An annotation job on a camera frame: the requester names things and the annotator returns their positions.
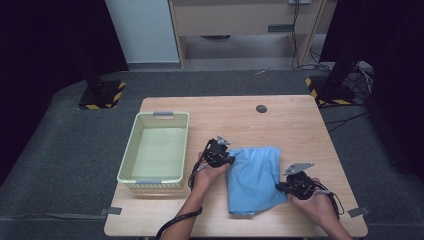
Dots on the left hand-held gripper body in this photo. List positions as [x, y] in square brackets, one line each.
[216, 155]

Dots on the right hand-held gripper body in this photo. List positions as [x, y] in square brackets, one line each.
[300, 186]

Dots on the light blue shirt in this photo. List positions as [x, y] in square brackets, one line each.
[253, 180]

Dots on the pale green plastic basket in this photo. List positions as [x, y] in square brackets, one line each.
[156, 150]

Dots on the person's left hand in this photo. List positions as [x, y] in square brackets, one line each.
[206, 176]

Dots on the person's right hand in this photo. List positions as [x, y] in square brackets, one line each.
[318, 208]

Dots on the dark round table grommet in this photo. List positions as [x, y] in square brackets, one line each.
[261, 108]

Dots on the grey tape piece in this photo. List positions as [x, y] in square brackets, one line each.
[113, 211]
[358, 212]

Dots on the small metal piece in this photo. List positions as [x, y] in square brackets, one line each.
[262, 71]

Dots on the black stand with striped base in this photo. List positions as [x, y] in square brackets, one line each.
[333, 90]
[100, 95]

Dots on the beige wooden desk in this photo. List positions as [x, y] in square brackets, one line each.
[233, 20]

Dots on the white cabinet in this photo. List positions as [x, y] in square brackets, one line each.
[143, 30]

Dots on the black curtain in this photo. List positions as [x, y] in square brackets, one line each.
[50, 50]
[390, 66]

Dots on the grey power strip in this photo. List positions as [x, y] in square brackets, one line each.
[300, 1]

